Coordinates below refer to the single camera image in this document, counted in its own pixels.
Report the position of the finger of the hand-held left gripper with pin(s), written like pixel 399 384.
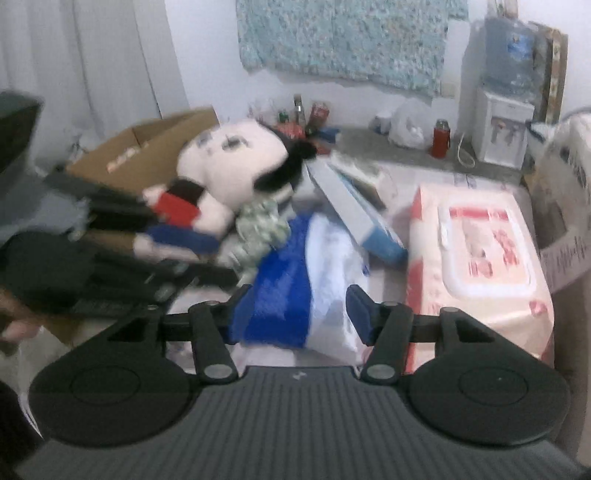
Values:
pixel 111 203
pixel 161 277

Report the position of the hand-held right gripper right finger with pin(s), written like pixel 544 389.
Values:
pixel 360 309

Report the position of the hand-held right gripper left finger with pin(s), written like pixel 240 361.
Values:
pixel 240 297

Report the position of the blue and white plastic bag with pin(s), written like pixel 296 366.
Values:
pixel 286 286

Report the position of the brown cardboard box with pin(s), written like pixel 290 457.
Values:
pixel 138 152

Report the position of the black haired plush doll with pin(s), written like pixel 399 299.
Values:
pixel 231 157

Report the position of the person's left hand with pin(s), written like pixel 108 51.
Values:
pixel 16 330

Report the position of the green and white cloth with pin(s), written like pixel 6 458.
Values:
pixel 261 230

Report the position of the flat blue and white box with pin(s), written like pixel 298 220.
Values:
pixel 360 217

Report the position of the pink wet wipes pack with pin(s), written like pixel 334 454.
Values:
pixel 480 258

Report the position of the white carton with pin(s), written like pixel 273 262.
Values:
pixel 364 177

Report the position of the white curtain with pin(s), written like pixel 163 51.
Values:
pixel 83 69

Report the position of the small blue box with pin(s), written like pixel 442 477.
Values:
pixel 328 134

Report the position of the white and blue cup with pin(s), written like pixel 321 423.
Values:
pixel 381 123

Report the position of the red thermos bottle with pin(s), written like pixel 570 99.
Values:
pixel 441 138

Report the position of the glass bottle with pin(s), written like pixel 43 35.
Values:
pixel 299 110

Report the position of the white water dispenser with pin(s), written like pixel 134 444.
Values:
pixel 501 129

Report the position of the large printed white bag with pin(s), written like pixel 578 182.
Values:
pixel 568 194

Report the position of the blue water jug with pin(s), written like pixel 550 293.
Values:
pixel 508 50

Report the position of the wooden framed board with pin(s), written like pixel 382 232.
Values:
pixel 551 69

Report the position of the light blue wall cloth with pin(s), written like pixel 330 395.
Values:
pixel 346 41

